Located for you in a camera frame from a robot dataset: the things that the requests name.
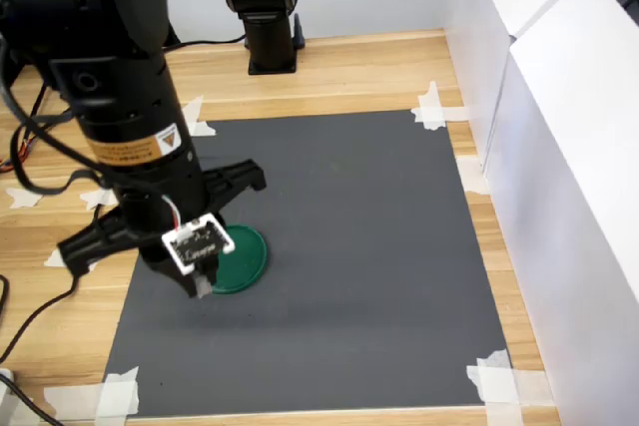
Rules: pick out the small white plastic terminal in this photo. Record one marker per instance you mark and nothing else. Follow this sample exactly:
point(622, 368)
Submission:
point(204, 288)

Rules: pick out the round green lid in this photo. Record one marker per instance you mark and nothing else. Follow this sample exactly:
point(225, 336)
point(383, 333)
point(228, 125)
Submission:
point(244, 256)

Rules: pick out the white masking tape piece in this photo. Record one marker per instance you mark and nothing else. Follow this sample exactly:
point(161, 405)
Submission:
point(202, 127)
point(499, 383)
point(473, 176)
point(52, 259)
point(429, 114)
point(95, 199)
point(17, 199)
point(117, 396)

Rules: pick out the dark grey mat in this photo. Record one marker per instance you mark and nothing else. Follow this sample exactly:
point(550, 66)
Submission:
point(349, 246)

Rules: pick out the white partition panel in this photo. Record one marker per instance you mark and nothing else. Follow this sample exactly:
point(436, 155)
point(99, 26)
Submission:
point(479, 22)
point(574, 196)

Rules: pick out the white camera box with circuit board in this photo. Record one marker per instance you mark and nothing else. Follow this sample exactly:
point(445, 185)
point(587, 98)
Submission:
point(197, 244)

